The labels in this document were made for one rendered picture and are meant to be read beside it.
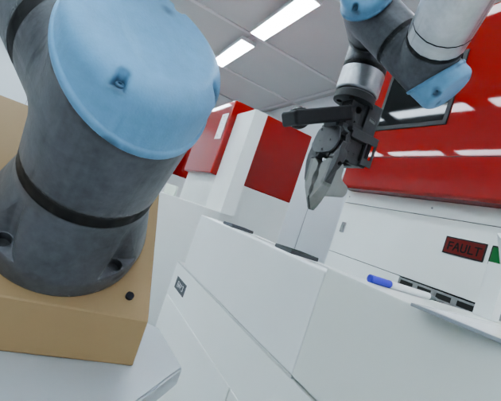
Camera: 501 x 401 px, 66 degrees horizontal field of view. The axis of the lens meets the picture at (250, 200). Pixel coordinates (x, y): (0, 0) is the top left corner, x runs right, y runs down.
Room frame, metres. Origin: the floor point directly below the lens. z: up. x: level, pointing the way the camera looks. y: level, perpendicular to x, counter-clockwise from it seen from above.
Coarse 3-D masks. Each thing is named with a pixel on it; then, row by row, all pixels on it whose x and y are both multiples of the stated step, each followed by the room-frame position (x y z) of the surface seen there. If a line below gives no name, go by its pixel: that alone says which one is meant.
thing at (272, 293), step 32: (224, 224) 0.86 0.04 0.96; (192, 256) 0.95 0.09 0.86; (224, 256) 0.79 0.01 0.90; (256, 256) 0.67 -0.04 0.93; (288, 256) 0.58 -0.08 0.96; (224, 288) 0.74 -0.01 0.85; (256, 288) 0.64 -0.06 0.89; (288, 288) 0.56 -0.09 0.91; (320, 288) 0.50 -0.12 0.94; (256, 320) 0.61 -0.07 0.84; (288, 320) 0.54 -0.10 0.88; (288, 352) 0.51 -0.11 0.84
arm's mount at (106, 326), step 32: (0, 96) 0.44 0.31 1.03; (0, 128) 0.42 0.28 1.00; (0, 160) 0.39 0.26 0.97; (0, 288) 0.32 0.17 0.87; (128, 288) 0.39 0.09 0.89; (0, 320) 0.32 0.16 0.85; (32, 320) 0.33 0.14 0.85; (64, 320) 0.35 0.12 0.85; (96, 320) 0.36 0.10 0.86; (128, 320) 0.37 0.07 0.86; (32, 352) 0.34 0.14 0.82; (64, 352) 0.35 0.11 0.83; (96, 352) 0.36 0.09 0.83; (128, 352) 0.38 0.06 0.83
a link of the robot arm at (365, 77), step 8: (352, 64) 0.63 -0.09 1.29; (360, 64) 0.62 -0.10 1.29; (368, 64) 0.62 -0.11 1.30; (344, 72) 0.64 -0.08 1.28; (352, 72) 0.63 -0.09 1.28; (360, 72) 0.62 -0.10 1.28; (368, 72) 0.62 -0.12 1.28; (376, 72) 0.62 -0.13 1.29; (344, 80) 0.63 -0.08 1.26; (352, 80) 0.63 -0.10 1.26; (360, 80) 0.62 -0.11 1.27; (368, 80) 0.62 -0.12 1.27; (376, 80) 0.63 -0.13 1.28; (336, 88) 0.66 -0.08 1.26; (360, 88) 0.63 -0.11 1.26; (368, 88) 0.62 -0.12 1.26; (376, 88) 0.63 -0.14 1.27; (376, 96) 0.64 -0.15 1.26
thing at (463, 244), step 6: (450, 240) 1.04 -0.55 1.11; (456, 240) 1.03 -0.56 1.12; (462, 240) 1.01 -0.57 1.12; (450, 246) 1.04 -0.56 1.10; (456, 246) 1.02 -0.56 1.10; (462, 246) 1.01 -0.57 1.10; (468, 246) 0.99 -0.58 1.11; (474, 246) 0.98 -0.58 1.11; (480, 246) 0.97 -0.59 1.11; (450, 252) 1.03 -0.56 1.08; (456, 252) 1.02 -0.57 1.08; (462, 252) 1.01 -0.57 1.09; (468, 252) 0.99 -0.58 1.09; (474, 252) 0.98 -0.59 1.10; (480, 252) 0.96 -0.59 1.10; (474, 258) 0.97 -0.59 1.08; (480, 258) 0.96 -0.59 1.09
